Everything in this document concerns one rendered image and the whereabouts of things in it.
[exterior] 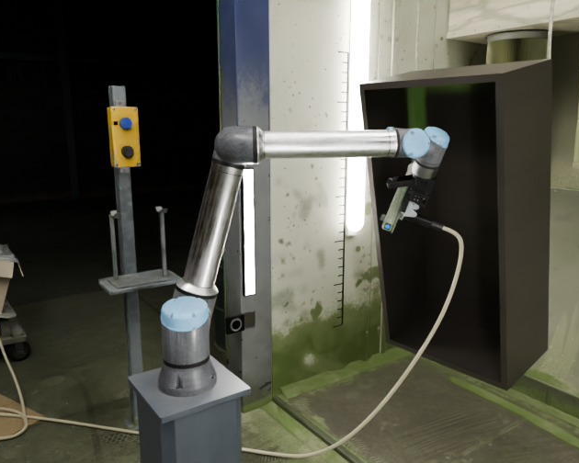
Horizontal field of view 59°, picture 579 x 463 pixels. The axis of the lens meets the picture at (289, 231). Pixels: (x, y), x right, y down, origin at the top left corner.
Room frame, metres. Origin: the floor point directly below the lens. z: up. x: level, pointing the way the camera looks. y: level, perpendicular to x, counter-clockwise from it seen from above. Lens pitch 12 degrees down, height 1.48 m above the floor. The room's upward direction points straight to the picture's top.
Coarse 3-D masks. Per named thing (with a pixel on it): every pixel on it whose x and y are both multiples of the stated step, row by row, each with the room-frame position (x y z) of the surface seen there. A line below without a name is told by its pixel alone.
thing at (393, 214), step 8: (408, 168) 2.24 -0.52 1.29; (400, 192) 2.03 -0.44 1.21; (392, 200) 2.00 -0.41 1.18; (400, 200) 1.98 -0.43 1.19; (392, 208) 1.93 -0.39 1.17; (400, 208) 1.95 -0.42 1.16; (384, 216) 1.91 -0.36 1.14; (392, 216) 1.88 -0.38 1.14; (400, 216) 1.92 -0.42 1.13; (416, 216) 1.92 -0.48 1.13; (424, 216) 1.93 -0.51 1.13; (384, 224) 1.86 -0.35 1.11; (392, 224) 1.85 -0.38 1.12; (424, 224) 1.92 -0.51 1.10; (432, 224) 1.91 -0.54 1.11; (440, 224) 1.91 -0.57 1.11
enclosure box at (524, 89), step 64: (512, 64) 1.90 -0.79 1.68; (384, 128) 2.24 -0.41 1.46; (448, 128) 2.25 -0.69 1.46; (512, 128) 1.73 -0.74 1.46; (384, 192) 2.25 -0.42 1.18; (448, 192) 2.31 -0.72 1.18; (512, 192) 1.76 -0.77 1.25; (384, 256) 2.26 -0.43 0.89; (448, 256) 2.36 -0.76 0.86; (512, 256) 1.79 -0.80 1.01; (384, 320) 2.27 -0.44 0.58; (448, 320) 2.40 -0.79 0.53; (512, 320) 1.82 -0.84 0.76; (512, 384) 1.86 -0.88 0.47
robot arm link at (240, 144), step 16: (224, 128) 1.67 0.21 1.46; (240, 128) 1.60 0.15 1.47; (256, 128) 1.60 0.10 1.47; (416, 128) 1.63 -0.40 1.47; (224, 144) 1.60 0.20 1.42; (240, 144) 1.57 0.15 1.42; (256, 144) 1.56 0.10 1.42; (272, 144) 1.58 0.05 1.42; (288, 144) 1.59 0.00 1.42; (304, 144) 1.59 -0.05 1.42; (320, 144) 1.60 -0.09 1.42; (336, 144) 1.60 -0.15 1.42; (352, 144) 1.60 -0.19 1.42; (368, 144) 1.61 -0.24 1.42; (384, 144) 1.61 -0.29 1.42; (400, 144) 1.61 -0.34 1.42; (416, 144) 1.61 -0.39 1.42; (224, 160) 1.64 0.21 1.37; (240, 160) 1.59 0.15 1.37; (256, 160) 1.58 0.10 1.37
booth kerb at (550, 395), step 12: (516, 384) 2.56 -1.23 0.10; (528, 384) 2.50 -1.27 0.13; (540, 384) 2.45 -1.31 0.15; (528, 396) 2.49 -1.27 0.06; (540, 396) 2.44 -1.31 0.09; (552, 396) 2.39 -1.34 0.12; (564, 396) 2.35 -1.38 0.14; (576, 396) 2.30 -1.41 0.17; (564, 408) 2.34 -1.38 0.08; (576, 408) 2.30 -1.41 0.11
